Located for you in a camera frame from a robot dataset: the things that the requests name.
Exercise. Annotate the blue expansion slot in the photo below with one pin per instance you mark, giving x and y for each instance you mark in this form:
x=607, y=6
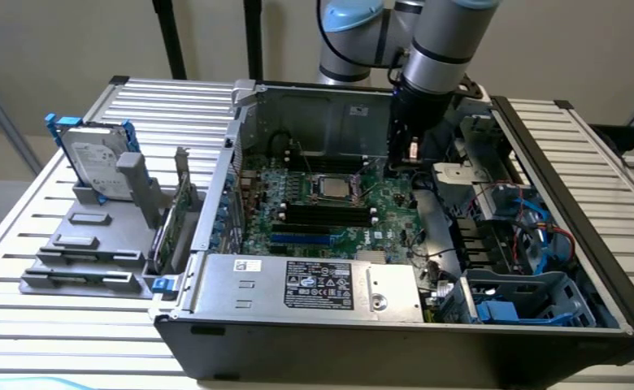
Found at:
x=298, y=239

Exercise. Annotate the green motherboard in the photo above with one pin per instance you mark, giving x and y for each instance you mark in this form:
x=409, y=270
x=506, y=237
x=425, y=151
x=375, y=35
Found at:
x=393, y=227

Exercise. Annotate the hard disk in blue carrier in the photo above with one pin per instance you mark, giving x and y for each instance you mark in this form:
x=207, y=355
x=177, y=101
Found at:
x=97, y=162

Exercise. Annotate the grey disk bay cage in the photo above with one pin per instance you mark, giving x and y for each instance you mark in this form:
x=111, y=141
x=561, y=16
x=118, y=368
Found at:
x=529, y=300

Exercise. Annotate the black stand pole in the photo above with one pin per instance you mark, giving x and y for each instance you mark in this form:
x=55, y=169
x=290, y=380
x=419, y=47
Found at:
x=253, y=36
x=170, y=36

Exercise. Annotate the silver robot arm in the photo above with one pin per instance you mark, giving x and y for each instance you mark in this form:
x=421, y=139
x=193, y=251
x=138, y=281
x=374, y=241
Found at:
x=442, y=40

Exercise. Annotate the blue case latch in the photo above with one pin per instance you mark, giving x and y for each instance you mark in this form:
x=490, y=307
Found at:
x=165, y=287

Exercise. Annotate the CPU socket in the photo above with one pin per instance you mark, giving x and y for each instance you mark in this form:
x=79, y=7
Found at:
x=315, y=187

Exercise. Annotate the silver CPU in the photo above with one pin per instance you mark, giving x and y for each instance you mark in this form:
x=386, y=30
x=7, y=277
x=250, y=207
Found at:
x=335, y=186

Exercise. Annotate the small silver heat sink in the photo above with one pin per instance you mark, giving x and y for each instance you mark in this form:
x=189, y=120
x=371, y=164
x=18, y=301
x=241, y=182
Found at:
x=371, y=256

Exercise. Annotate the black RAM slot bank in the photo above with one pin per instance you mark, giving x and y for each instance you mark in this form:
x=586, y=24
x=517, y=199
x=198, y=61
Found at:
x=325, y=213
x=330, y=161

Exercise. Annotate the black open PC case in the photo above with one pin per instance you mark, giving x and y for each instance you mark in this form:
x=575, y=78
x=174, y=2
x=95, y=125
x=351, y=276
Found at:
x=350, y=349

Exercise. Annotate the silver power supply unit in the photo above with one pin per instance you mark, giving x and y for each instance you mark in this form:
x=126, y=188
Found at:
x=306, y=286

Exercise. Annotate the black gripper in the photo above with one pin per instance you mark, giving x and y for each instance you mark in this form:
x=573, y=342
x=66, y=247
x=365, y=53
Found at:
x=417, y=113

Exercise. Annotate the green graphics card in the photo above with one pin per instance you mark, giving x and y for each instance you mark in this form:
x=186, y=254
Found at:
x=177, y=219

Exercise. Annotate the metal socket cover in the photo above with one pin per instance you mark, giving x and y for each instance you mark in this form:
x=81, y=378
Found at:
x=357, y=185

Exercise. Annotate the grey parts rack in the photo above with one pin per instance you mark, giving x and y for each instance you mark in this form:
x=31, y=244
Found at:
x=106, y=243

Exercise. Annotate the thin metal locking lever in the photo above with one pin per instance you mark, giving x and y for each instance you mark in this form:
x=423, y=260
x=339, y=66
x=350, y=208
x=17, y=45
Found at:
x=310, y=174
x=370, y=191

